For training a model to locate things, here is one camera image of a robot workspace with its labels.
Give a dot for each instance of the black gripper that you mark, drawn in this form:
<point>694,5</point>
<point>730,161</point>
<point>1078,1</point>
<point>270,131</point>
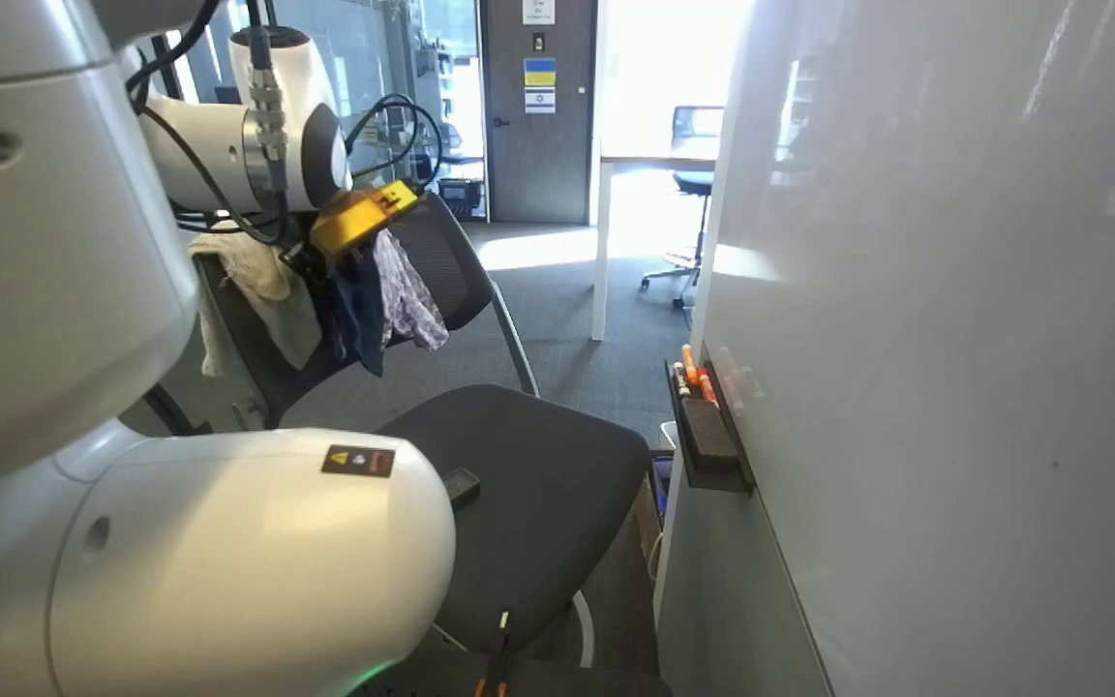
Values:
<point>310,270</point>

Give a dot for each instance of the cream towel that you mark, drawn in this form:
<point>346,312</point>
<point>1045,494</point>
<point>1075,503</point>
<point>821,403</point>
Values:
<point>253,286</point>

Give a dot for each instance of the purple checkered cloth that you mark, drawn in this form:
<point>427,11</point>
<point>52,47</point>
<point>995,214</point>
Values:
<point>409,296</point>

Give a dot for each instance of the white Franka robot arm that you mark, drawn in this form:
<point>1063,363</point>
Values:
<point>134,566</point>

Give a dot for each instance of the black mesh chair backrest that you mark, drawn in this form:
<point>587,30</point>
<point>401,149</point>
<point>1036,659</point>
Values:
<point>445,264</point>

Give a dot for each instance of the dark grey chair seat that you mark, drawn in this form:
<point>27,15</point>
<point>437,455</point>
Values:
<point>550,507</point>

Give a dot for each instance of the blue swivel office chair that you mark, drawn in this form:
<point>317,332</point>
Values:
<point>694,188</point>

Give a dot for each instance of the orange handheld tool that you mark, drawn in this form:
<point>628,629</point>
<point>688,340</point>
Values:
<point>364,214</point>

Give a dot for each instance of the grey door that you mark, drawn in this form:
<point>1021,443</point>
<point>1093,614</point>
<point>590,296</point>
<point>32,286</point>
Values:
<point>538,157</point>

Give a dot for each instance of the blue yellow flag poster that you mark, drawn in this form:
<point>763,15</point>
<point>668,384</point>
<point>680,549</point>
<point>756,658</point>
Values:
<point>538,86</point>

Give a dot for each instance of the white desk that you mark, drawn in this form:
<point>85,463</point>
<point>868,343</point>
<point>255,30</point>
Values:
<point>636,157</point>

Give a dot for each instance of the white door sign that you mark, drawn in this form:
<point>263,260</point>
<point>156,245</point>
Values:
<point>538,11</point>

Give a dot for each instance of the orange marker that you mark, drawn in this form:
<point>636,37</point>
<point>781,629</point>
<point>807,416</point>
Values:
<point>698,378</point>

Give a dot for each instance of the dark framed monitor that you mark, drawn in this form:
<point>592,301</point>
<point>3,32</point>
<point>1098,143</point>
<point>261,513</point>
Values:
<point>698,126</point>

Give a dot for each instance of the black stick with orange tip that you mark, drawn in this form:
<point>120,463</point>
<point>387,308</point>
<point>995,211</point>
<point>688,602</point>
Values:
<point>501,653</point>

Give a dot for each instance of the black whiteboard eraser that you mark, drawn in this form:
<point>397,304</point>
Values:
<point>710,433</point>

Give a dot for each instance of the black whiteboard tray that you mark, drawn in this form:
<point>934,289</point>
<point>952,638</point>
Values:
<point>714,465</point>

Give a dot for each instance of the large whiteboard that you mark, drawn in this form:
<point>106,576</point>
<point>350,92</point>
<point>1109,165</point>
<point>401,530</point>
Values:
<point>956,334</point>

